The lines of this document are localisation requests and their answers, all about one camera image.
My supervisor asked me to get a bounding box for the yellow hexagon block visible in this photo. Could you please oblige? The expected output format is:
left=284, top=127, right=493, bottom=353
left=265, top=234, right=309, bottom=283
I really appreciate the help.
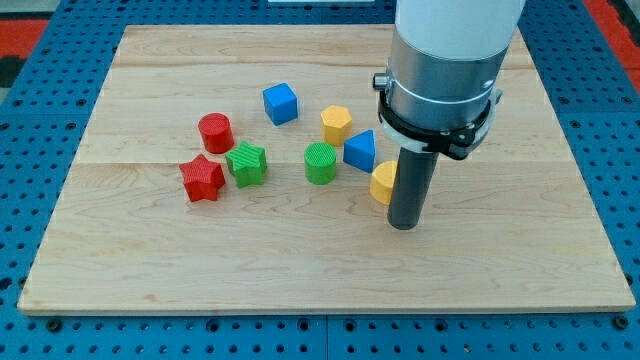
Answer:
left=320, top=105, right=352, bottom=146

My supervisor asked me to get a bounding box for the green cylinder block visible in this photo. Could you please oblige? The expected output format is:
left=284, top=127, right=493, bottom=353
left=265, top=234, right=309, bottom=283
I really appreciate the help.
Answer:
left=304, top=142, right=337, bottom=185

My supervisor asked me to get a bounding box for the blue triangle block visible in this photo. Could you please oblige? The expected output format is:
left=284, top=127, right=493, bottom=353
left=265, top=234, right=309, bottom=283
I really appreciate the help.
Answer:
left=343, top=130, right=376, bottom=173

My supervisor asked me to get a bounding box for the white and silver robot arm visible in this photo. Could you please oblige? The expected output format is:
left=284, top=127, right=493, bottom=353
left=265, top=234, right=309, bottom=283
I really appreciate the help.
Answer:
left=373, top=0, right=525, bottom=160

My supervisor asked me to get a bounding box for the blue cube block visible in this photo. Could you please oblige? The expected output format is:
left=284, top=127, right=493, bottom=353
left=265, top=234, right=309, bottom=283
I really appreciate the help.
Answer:
left=262, top=83, right=299, bottom=126

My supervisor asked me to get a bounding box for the light wooden board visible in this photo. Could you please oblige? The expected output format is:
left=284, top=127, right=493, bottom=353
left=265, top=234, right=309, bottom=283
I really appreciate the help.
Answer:
left=18, top=25, right=635, bottom=316

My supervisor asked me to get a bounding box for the yellow cylinder block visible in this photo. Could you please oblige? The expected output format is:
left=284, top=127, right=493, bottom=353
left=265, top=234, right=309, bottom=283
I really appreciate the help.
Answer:
left=369, top=160, right=397, bottom=205

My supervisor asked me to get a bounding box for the red cylinder block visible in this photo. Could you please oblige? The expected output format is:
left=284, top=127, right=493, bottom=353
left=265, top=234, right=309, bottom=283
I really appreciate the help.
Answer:
left=198, top=113, right=234, bottom=154

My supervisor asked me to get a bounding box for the red star block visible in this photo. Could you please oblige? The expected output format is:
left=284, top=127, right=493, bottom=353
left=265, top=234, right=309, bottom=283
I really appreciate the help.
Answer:
left=179, top=154, right=226, bottom=202

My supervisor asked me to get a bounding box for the green star block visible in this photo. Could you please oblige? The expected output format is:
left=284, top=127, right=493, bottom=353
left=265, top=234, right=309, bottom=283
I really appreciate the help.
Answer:
left=225, top=141, right=267, bottom=188

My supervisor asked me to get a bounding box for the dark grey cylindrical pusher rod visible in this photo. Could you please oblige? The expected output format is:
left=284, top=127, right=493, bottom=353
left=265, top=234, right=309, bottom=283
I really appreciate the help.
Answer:
left=387, top=148, right=438, bottom=230

